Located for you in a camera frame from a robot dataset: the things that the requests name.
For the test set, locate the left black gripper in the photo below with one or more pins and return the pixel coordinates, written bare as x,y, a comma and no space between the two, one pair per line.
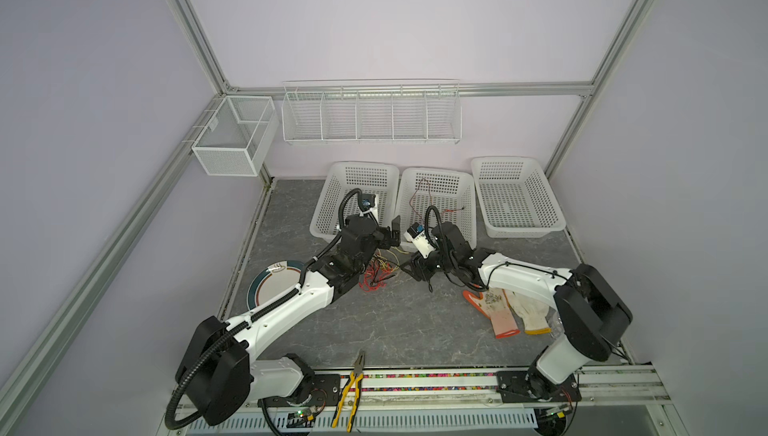
384,234

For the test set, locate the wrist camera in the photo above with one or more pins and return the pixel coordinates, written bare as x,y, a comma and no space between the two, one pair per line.
416,235
368,206

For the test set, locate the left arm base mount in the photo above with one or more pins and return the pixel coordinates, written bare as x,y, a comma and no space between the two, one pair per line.
318,390

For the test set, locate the middle white plastic basket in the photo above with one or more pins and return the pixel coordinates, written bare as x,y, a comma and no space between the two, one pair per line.
451,192

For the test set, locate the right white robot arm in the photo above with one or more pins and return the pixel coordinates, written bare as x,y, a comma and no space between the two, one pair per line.
592,315

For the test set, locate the orange coated work glove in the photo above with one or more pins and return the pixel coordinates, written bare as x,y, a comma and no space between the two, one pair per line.
494,305

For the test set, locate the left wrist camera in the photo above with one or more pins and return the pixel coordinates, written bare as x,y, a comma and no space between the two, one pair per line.
368,206

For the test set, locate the aluminium front rail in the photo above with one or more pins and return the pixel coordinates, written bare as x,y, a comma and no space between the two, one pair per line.
424,389

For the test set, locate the white mesh box basket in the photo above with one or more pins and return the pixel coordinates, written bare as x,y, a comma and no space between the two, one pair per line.
237,137

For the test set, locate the right white plastic basket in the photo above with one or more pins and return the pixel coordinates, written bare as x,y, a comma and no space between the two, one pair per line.
516,198

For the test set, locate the green rimmed white plate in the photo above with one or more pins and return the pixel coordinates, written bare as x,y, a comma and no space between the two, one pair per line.
272,281

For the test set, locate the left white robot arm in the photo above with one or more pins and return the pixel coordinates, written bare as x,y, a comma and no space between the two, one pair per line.
222,369

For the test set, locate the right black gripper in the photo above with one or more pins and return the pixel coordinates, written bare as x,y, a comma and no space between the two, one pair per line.
419,270

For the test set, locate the long white wire shelf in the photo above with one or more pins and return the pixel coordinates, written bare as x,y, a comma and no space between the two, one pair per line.
365,110

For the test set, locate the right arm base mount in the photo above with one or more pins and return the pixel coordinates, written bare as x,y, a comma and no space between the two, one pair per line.
518,386

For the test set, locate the yellow handled pliers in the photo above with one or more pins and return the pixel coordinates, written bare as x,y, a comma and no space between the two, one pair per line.
352,387

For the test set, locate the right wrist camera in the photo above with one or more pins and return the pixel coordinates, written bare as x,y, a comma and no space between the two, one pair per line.
416,235

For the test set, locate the white yellow-cuffed work glove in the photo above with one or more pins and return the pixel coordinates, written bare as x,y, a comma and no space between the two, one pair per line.
532,312

